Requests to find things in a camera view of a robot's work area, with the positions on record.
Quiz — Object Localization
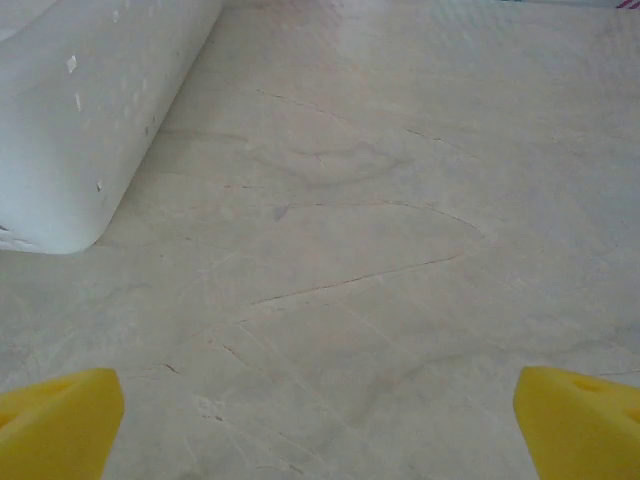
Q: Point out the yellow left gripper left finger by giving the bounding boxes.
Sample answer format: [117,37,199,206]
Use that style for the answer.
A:
[0,368,125,480]

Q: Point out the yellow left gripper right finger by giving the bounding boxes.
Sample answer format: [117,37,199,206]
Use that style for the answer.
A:
[513,365,640,480]

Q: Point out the white plastic mesh basket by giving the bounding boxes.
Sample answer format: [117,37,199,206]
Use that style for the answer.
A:
[0,0,224,255]

